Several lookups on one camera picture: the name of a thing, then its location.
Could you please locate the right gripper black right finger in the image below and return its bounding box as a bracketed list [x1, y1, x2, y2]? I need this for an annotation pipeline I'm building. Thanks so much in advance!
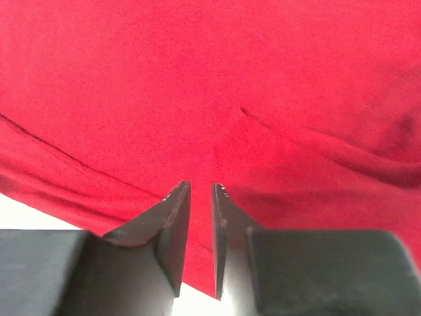
[212, 184, 420, 315]

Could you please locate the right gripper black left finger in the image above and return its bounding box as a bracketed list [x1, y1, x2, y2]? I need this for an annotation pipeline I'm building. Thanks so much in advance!
[1, 181, 191, 315]

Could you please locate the red t-shirt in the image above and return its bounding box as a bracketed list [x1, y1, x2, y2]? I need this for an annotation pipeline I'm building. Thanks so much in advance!
[1, 1, 420, 294]

